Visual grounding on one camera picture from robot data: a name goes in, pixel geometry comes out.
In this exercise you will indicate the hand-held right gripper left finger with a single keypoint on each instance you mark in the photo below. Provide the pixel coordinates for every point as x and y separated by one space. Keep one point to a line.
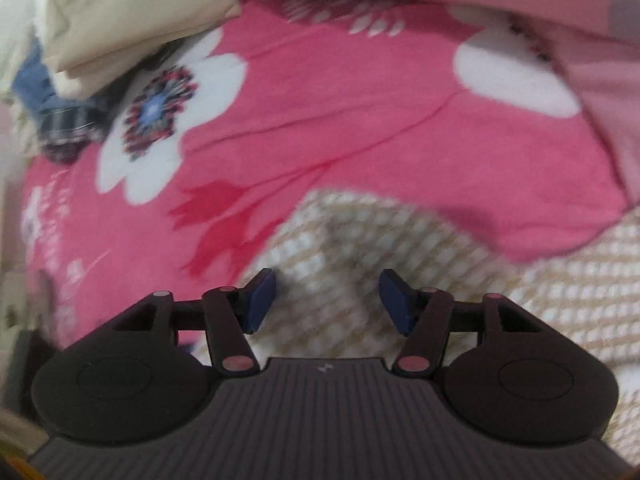
260 300

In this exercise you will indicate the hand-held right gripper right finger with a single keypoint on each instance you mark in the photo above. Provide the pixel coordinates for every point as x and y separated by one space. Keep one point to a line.
397 302

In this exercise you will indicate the beige checked knit coat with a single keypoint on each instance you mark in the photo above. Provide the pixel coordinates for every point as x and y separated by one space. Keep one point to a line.
350 260

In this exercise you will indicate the blue plaid clothes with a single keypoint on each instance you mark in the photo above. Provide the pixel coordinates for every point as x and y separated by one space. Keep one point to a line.
65 120

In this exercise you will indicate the pink floral bed sheet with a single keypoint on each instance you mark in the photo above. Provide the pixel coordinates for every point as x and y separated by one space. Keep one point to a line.
350 125

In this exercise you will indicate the beige folded garment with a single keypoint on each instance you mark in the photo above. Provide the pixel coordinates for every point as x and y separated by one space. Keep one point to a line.
140 15

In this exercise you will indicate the cream folded garment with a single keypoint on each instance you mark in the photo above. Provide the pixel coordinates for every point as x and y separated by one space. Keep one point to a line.
17 25

